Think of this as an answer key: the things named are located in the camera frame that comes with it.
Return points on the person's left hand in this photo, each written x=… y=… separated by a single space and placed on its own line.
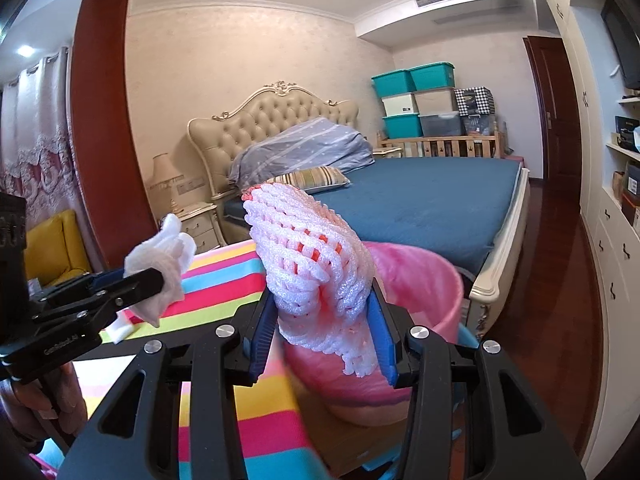
x=70 y=390

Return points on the cream nightstand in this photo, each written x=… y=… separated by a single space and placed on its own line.
x=197 y=225

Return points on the white storage box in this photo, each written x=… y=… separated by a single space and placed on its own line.
x=400 y=104

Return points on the small white tissue piece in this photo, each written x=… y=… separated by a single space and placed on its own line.
x=120 y=332

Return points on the teal storage box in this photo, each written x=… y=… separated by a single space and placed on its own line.
x=434 y=76
x=395 y=84
x=402 y=126

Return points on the grey-blue duvet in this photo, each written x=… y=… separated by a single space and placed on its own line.
x=310 y=150

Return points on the pink bag lined bin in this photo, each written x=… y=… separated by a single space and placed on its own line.
x=430 y=285

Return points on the bed with blue sheet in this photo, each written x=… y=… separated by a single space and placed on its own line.
x=425 y=200

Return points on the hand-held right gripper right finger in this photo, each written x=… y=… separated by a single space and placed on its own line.
x=383 y=342

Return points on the dark wooden door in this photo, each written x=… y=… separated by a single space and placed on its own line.
x=555 y=120

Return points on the red-brown wooden door frame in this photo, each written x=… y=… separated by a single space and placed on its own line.
x=105 y=110

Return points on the clear grey storage box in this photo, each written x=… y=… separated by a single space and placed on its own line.
x=440 y=124

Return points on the checkered bag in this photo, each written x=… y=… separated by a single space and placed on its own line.
x=474 y=101

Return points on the striped pillow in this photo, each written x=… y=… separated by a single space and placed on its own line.
x=310 y=179

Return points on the beige tufted headboard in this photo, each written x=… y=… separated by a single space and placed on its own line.
x=270 y=115

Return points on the yellow armchair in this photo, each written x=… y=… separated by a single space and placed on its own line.
x=55 y=245

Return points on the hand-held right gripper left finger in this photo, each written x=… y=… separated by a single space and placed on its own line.
x=261 y=345

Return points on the beige storage box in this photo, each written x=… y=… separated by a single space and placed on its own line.
x=435 y=101

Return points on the pink foam fruit net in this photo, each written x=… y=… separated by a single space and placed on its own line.
x=310 y=240

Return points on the dark storage bag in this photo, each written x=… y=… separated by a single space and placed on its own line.
x=479 y=125

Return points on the black television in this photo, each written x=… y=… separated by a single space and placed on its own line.
x=625 y=45

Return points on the white wall cabinet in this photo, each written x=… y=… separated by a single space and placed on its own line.
x=600 y=235

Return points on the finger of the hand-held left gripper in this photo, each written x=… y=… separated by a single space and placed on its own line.
x=60 y=345
x=140 y=282

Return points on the lace curtains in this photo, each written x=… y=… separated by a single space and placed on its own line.
x=40 y=150

